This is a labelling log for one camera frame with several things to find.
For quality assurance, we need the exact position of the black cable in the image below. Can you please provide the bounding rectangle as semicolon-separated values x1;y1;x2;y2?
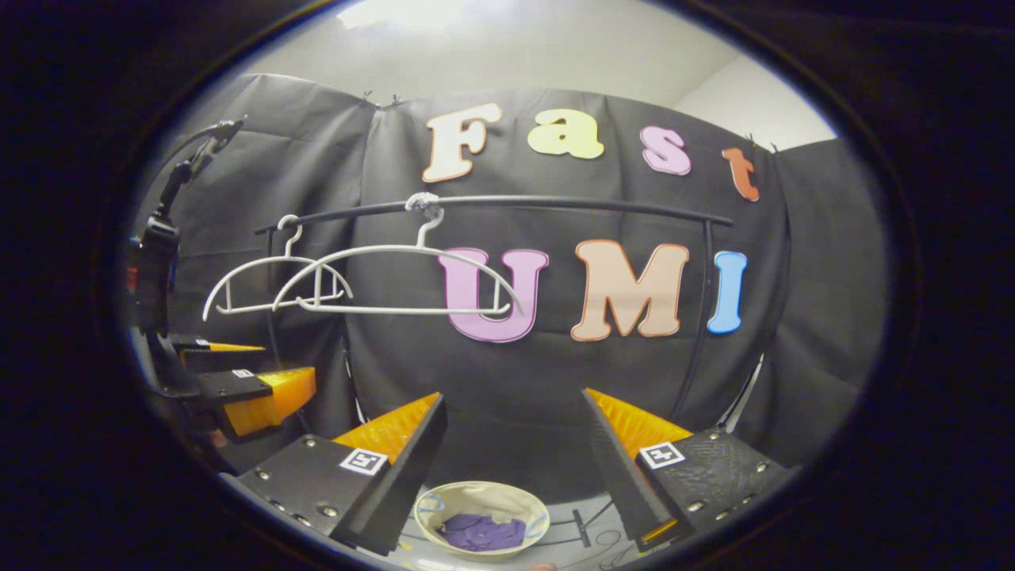
155;116;248;227

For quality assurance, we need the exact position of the purple ribbed knit top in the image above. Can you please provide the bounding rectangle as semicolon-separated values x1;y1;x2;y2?
436;513;528;554

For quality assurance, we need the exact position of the white hanger with taped hook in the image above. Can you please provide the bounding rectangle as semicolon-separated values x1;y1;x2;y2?
272;206;526;316

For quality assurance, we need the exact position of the white plastic hanger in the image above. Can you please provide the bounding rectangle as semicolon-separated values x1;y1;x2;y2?
202;214;355;322

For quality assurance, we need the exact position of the black clothes rack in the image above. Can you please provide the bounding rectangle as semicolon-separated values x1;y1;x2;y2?
254;194;734;550

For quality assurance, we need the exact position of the beige laundry hamper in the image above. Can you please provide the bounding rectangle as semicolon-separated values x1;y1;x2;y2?
412;480;551;564

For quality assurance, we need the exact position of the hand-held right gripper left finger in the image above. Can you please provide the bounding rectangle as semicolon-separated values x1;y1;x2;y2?
236;391;449;556

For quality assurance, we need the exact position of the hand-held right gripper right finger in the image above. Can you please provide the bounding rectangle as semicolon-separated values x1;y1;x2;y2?
581;387;794;554

